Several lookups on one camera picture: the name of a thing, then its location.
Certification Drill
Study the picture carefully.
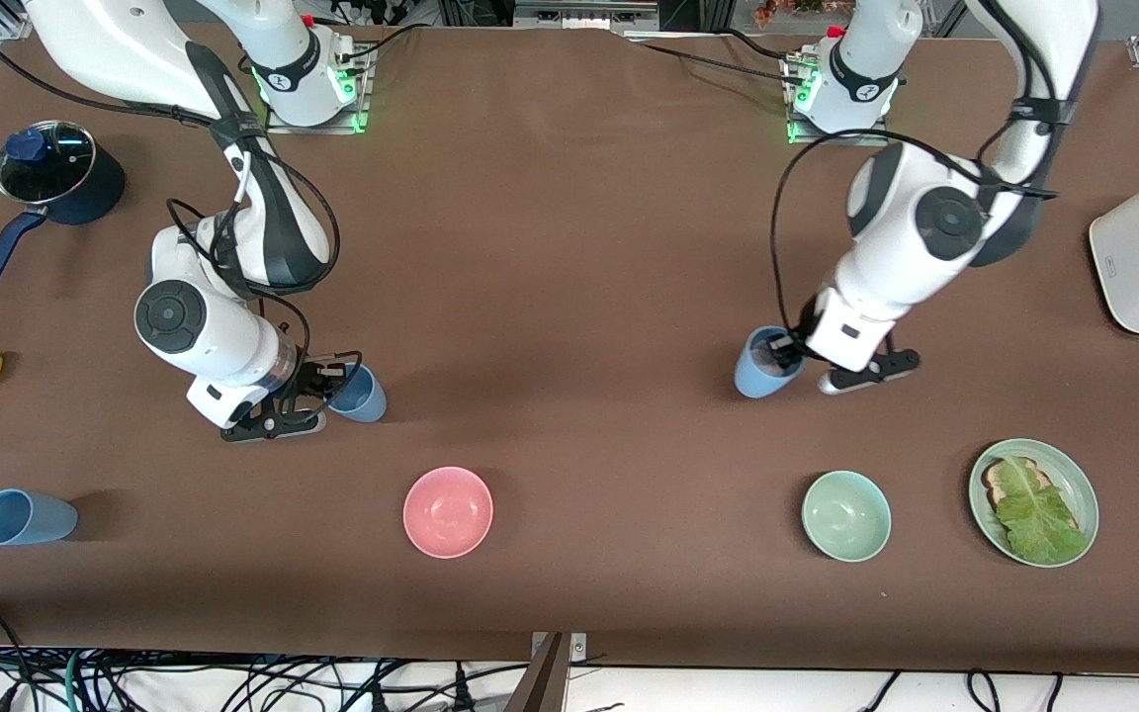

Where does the blue plastic cup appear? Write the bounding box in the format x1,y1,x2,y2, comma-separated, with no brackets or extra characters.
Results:
327,364,389,424
734,326,808,401
0,489,79,547

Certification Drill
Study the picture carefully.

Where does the pale green bowl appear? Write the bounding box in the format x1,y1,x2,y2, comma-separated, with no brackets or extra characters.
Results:
801,470,893,564

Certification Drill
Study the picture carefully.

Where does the pink bowl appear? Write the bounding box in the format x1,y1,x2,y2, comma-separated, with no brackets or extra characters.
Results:
402,466,494,560

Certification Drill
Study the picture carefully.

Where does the toast slice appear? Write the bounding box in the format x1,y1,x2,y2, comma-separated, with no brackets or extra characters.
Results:
982,456,1085,535

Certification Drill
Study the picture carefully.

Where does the dark blue saucepan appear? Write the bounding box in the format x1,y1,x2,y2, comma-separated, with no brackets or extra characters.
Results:
0,138,126,294

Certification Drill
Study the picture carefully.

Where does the green lettuce leaf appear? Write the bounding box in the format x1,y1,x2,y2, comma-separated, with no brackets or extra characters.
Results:
995,458,1091,565

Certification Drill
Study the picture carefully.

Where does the pale green plate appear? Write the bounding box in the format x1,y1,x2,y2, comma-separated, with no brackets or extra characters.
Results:
968,438,1100,569

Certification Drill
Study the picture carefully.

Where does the orange artificial plant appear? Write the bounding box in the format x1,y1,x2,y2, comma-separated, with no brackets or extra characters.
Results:
752,0,832,26

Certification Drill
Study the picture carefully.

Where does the glass lid with blue knob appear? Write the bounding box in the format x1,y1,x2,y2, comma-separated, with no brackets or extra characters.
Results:
0,121,96,204

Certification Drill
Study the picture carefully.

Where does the dark metal stand bar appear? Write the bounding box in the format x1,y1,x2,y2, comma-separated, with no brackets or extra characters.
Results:
502,633,570,712

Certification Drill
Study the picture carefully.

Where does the grey power strip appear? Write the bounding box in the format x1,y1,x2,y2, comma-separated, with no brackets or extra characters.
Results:
513,0,661,33

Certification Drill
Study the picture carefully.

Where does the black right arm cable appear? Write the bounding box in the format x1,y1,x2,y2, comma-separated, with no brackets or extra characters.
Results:
0,0,365,416

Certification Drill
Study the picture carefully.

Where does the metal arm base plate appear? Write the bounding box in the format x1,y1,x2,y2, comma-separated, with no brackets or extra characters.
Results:
265,44,373,134
785,54,892,147

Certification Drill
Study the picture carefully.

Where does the black base cable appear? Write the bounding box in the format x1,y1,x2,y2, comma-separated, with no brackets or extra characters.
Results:
627,30,813,88
337,22,432,62

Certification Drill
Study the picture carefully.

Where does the small metal bracket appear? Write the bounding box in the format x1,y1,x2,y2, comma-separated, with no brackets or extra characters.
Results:
530,631,588,664

